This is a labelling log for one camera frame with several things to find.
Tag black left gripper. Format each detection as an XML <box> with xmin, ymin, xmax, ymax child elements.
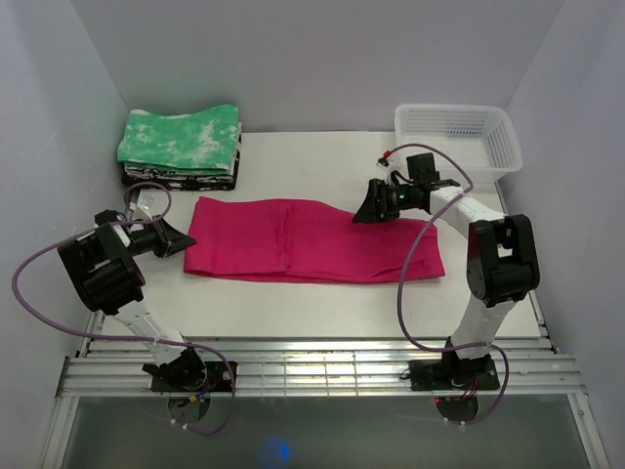
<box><xmin>129</xmin><ymin>214</ymin><xmax>196</xmax><ymax>258</ymax></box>

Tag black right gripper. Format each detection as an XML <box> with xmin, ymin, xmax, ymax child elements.
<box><xmin>351</xmin><ymin>179</ymin><xmax>416</xmax><ymax>225</ymax></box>

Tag pink trousers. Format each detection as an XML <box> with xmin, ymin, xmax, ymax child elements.
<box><xmin>184</xmin><ymin>197</ymin><xmax>445</xmax><ymax>284</ymax></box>

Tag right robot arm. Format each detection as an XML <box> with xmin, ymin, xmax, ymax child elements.
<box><xmin>353</xmin><ymin>145</ymin><xmax>540</xmax><ymax>393</ymax></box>

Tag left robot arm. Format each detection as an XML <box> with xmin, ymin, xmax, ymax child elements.
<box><xmin>58</xmin><ymin>210</ymin><xmax>208</xmax><ymax>391</ymax></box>

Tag dark camouflage folded trousers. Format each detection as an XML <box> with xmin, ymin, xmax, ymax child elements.
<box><xmin>121</xmin><ymin>133</ymin><xmax>242</xmax><ymax>192</ymax></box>

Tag green white folded trousers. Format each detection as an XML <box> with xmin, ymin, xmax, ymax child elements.
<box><xmin>117</xmin><ymin>105</ymin><xmax>240</xmax><ymax>175</ymax></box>

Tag white plastic basket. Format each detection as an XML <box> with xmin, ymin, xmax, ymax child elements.
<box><xmin>395</xmin><ymin>104</ymin><xmax>522</xmax><ymax>184</ymax></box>

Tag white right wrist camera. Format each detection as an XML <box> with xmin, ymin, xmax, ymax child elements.
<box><xmin>376</xmin><ymin>150</ymin><xmax>396</xmax><ymax>183</ymax></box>

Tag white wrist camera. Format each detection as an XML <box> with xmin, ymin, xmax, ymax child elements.
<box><xmin>376</xmin><ymin>150</ymin><xmax>396</xmax><ymax>183</ymax></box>
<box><xmin>127</xmin><ymin>195</ymin><xmax>162</xmax><ymax>231</ymax></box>

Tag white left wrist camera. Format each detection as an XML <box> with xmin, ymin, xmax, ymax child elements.
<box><xmin>127</xmin><ymin>195</ymin><xmax>162</xmax><ymax>231</ymax></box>

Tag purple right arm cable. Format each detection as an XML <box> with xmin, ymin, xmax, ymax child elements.
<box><xmin>393</xmin><ymin>143</ymin><xmax>512</xmax><ymax>427</ymax></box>

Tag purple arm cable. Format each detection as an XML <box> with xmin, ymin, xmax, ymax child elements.
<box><xmin>10</xmin><ymin>183</ymin><xmax>236</xmax><ymax>436</ymax></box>
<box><xmin>393</xmin><ymin>143</ymin><xmax>512</xmax><ymax>427</ymax></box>

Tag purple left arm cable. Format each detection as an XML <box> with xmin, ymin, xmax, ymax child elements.
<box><xmin>10</xmin><ymin>183</ymin><xmax>236</xmax><ymax>436</ymax></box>

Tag aluminium table frame rail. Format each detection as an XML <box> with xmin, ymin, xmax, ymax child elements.
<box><xmin>55</xmin><ymin>194</ymin><xmax>611</xmax><ymax>469</ymax></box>

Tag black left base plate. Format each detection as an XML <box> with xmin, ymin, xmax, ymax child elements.
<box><xmin>149</xmin><ymin>361</ymin><xmax>238</xmax><ymax>394</ymax></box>

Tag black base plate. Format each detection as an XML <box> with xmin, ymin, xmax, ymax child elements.
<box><xmin>407</xmin><ymin>355</ymin><xmax>500</xmax><ymax>391</ymax></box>
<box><xmin>149</xmin><ymin>361</ymin><xmax>238</xmax><ymax>394</ymax></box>

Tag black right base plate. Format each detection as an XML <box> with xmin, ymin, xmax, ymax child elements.
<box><xmin>407</xmin><ymin>355</ymin><xmax>500</xmax><ymax>391</ymax></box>

